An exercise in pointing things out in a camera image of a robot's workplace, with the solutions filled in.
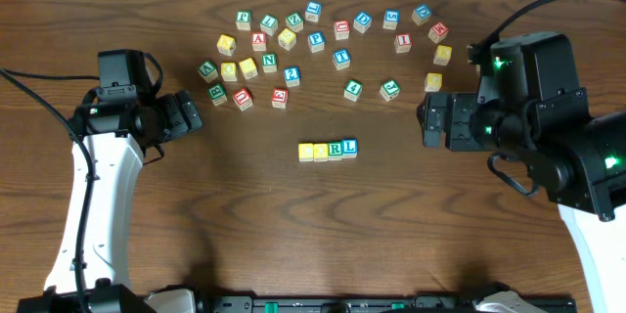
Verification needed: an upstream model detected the blue 5 block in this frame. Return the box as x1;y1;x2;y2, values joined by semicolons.
382;9;400;30

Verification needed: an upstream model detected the red A block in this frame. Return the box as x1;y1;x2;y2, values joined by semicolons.
251;31;267;52

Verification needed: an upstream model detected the red U block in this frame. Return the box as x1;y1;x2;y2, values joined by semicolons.
233;88;253;112

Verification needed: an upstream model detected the green B block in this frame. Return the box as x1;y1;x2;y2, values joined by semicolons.
207;83;228;106

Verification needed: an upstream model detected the green Z block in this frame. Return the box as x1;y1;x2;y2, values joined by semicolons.
286;12;304;32

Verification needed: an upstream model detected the red I block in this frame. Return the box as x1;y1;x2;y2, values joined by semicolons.
394;33;413;54

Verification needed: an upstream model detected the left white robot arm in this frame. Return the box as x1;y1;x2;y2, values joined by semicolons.
18;49;209;312

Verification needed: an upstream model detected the blue T block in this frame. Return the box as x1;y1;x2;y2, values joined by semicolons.
333;49;351;70

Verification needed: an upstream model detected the blue d block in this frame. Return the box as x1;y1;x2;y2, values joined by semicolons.
412;4;432;25
353;11;373;34

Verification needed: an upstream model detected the yellow C block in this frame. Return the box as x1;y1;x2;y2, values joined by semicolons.
298;143;314;162

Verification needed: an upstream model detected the red C block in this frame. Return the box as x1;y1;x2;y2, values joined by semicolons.
334;20;350;40

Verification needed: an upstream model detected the green R block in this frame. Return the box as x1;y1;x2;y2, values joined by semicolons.
328;142;343;160

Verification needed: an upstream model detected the yellow block upper middle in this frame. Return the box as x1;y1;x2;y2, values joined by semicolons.
278;28;297;51

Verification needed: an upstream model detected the blue F block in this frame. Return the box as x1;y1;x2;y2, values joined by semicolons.
307;31;325;53

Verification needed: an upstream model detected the blue L block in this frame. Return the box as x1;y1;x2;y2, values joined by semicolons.
341;139;359;158

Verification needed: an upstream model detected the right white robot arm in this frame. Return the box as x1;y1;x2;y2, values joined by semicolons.
417;31;625;312

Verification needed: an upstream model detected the red M block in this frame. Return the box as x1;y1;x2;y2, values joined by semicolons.
428;22;450;44

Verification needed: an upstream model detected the yellow o block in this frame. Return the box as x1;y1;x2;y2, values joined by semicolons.
313;143;329;162
220;62;238;82

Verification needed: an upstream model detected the yellow K block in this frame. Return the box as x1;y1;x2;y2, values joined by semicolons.
433;45;452;67

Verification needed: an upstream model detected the blue D block right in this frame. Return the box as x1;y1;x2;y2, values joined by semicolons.
412;4;432;25

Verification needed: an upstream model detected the blue 2 block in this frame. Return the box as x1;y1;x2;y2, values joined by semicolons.
284;67;301;87

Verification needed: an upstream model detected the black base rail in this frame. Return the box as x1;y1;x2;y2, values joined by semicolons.
200;293;577;313

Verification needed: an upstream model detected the green P block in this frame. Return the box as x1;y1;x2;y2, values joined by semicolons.
236;11;251;31

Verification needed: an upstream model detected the yellow G block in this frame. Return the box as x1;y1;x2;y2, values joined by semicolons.
425;72;443;92

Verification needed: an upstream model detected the blue top block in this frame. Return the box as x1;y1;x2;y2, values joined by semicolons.
305;1;322;22

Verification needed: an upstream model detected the yellow block near left gripper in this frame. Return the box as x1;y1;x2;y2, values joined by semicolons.
216;34;237;56

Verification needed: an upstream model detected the green V block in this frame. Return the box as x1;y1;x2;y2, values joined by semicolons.
198;61;219;83

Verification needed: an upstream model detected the green J block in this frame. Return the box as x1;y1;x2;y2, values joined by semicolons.
380;79;401;102

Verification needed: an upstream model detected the green 4 block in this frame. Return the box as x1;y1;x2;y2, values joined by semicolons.
344;79;363;102

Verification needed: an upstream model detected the yellow S block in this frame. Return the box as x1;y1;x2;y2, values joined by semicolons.
239;58;258;79

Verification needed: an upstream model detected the green N block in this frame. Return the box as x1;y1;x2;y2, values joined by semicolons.
261;53;278;73

